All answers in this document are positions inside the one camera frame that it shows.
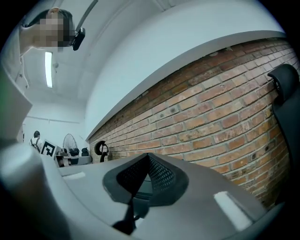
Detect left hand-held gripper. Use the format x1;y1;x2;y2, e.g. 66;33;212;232
40;140;92;168

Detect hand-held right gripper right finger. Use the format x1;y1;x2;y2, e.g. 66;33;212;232
135;152;268;240

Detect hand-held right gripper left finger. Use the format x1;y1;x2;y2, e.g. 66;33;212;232
58;152;151;227

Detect black standing fan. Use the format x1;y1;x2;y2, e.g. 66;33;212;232
62;133;80;157

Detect black office chair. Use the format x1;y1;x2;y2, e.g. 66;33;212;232
93;140;110;163
267;63;300;206

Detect ceiling light bar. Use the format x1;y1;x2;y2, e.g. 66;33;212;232
44;51;53;89

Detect person's torso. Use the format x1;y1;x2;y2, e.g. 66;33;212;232
0;28;32;104

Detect person's head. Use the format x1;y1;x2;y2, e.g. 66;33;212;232
20;7;75;53

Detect head-worn camera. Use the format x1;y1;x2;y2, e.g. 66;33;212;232
72;0;99;51

